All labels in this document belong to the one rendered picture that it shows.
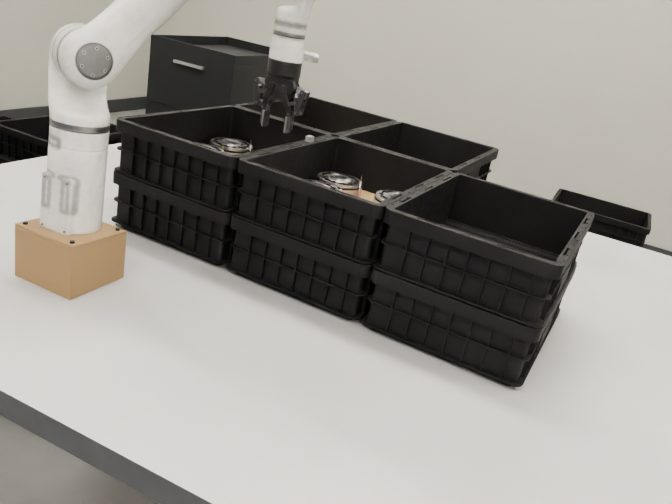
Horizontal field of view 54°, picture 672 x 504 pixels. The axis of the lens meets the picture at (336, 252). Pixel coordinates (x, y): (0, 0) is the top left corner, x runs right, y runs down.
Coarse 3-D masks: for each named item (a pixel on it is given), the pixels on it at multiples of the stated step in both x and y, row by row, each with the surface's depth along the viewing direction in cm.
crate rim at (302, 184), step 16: (304, 144) 140; (320, 144) 146; (352, 144) 151; (240, 160) 120; (416, 160) 146; (256, 176) 119; (272, 176) 117; (288, 176) 116; (304, 192) 115; (320, 192) 114; (336, 192) 112; (352, 208) 112; (368, 208) 110; (384, 208) 110
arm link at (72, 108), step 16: (64, 32) 100; (48, 64) 104; (48, 80) 105; (64, 80) 105; (48, 96) 105; (64, 96) 105; (80, 96) 106; (96, 96) 108; (64, 112) 103; (80, 112) 104; (96, 112) 105; (64, 128) 103; (80, 128) 103; (96, 128) 105
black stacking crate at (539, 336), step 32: (384, 288) 114; (416, 288) 110; (384, 320) 116; (416, 320) 113; (448, 320) 110; (480, 320) 106; (512, 320) 104; (448, 352) 112; (480, 352) 109; (512, 352) 106; (512, 384) 107
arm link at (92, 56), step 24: (120, 0) 99; (144, 0) 100; (168, 0) 102; (96, 24) 98; (120, 24) 100; (144, 24) 102; (72, 48) 98; (96, 48) 99; (120, 48) 101; (72, 72) 99; (96, 72) 100
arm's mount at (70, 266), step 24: (24, 240) 109; (48, 240) 107; (72, 240) 106; (96, 240) 109; (120, 240) 115; (24, 264) 111; (48, 264) 108; (72, 264) 106; (96, 264) 111; (120, 264) 117; (48, 288) 110; (72, 288) 108; (96, 288) 113
